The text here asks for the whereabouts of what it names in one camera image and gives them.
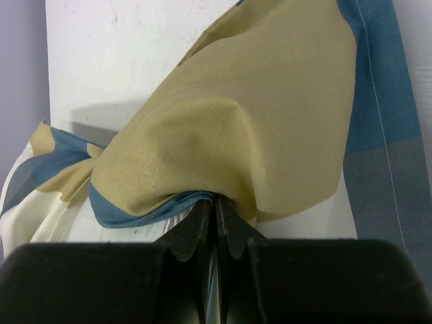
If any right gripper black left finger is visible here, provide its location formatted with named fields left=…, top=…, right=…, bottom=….
left=153, top=201, right=213, bottom=323

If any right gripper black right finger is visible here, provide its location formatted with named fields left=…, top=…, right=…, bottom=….
left=215, top=196, right=265, bottom=323

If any checked blue beige pillowcase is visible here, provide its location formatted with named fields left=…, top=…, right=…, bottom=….
left=0, top=0, right=432, bottom=324

